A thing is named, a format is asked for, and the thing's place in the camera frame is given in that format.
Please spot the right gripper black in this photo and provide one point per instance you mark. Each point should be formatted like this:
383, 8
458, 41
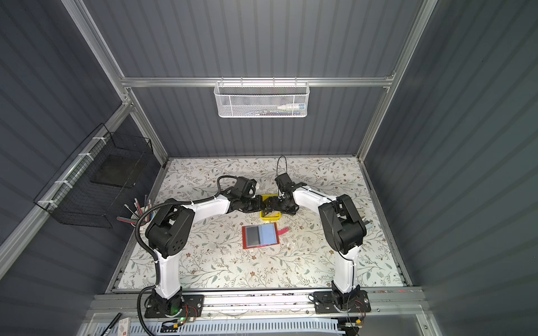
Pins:
277, 204

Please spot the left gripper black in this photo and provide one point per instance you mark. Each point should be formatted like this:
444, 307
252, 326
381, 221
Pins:
258, 203

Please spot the yellow plastic card tray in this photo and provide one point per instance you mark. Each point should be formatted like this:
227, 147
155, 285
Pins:
267, 215

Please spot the black VIP credit card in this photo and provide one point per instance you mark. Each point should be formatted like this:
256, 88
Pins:
252, 237

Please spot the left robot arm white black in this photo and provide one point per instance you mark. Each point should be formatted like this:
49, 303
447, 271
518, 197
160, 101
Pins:
168, 232

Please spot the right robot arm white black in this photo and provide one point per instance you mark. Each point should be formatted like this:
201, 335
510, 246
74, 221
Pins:
343, 227

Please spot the floral table mat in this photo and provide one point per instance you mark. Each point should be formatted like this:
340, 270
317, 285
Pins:
214, 258

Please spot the white tube in basket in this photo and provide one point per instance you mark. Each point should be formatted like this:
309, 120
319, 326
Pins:
293, 107

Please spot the white pen cup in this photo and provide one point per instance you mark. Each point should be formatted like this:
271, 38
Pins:
131, 213

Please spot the white wire mesh basket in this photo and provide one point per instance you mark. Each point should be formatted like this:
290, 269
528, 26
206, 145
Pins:
259, 101

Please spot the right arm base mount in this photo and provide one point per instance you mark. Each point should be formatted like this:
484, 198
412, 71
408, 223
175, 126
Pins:
326, 302

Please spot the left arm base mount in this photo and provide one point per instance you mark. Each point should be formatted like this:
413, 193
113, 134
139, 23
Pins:
179, 306

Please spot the black wire mesh basket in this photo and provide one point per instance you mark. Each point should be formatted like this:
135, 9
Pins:
114, 169

